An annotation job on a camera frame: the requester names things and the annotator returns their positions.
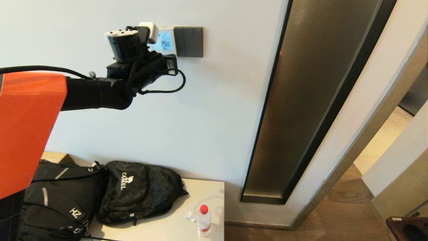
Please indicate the clear water bottle red cap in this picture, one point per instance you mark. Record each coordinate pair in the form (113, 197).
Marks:
(204, 222)

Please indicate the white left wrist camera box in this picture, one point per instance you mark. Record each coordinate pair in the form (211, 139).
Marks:
(151, 30)

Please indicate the dark brown wooden object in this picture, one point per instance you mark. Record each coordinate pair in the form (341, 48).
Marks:
(398, 231)

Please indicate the black Camel logo backpack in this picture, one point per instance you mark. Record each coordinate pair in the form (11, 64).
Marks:
(140, 190)

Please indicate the crumpled white wrapper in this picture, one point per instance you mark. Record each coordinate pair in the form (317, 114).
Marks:
(191, 217)

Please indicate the grey brown door frame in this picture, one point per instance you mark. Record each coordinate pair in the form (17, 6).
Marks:
(366, 134)

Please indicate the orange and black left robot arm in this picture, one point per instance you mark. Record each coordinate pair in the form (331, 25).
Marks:
(30, 127)

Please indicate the beige wooden cabinet side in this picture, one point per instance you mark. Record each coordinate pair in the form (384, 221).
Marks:
(404, 194)

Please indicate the dark grey appliance beyond doorway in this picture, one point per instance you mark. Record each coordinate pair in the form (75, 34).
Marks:
(418, 93)

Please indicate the large black backpack white lettering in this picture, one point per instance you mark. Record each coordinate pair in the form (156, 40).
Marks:
(67, 201)

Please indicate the grey triple wall switch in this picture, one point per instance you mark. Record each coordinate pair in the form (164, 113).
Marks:
(189, 42)

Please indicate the white wall thermostat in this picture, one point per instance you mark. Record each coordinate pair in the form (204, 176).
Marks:
(166, 43)

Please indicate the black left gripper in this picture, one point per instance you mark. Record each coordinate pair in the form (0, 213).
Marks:
(153, 68)

